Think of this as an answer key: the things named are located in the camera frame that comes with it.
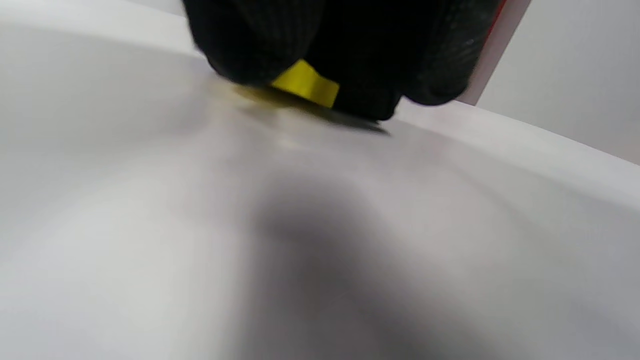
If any yellow chunky math block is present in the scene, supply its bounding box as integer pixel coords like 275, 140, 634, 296
270, 59, 341, 109

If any person's right hand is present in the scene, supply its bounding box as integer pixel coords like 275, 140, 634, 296
181, 0, 503, 122

